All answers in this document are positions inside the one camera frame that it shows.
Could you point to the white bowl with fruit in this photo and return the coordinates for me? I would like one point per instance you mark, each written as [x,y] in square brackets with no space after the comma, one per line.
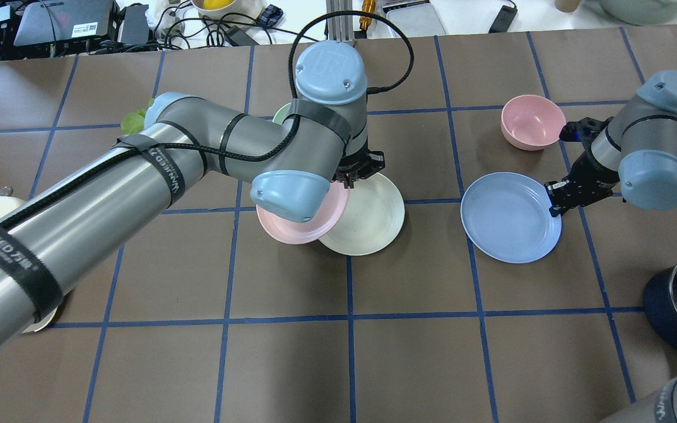
[229,10]

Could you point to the black power adapter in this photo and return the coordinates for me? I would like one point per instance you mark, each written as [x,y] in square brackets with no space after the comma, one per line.
[503,20]

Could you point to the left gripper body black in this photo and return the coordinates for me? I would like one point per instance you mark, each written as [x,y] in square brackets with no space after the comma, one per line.
[355,168]

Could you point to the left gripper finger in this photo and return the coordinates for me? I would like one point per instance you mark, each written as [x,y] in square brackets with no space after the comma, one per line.
[351,178]

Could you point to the cardboard tube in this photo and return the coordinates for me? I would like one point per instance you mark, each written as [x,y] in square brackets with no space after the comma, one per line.
[566,6]

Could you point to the aluminium frame post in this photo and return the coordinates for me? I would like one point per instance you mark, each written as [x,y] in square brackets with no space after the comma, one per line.
[340,28]

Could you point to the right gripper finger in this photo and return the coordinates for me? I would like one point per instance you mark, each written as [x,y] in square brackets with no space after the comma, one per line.
[559,191]
[560,205]

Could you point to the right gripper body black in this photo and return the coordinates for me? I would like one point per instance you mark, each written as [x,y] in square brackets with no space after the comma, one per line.
[583,174]

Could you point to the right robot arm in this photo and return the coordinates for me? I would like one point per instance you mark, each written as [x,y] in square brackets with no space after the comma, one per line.
[637,151]

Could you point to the pink plate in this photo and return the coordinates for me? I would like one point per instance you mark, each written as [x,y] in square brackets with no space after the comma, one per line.
[327,216]

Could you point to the lettuce leaf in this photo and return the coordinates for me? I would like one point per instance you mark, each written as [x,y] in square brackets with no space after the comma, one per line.
[134,122]

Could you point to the green bowl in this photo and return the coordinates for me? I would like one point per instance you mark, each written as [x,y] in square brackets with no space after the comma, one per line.
[281,115]

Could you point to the blue plate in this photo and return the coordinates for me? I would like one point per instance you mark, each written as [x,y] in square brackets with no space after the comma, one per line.
[506,215]

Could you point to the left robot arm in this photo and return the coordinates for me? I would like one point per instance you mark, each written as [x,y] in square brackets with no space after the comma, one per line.
[48,244]

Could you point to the pink bowl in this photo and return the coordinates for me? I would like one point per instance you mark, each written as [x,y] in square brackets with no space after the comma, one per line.
[531,122]

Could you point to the grey pot with handles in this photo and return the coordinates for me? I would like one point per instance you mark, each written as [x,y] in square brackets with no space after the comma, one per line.
[641,13]

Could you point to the cream plate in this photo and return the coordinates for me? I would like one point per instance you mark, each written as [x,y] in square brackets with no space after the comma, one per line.
[373,218]

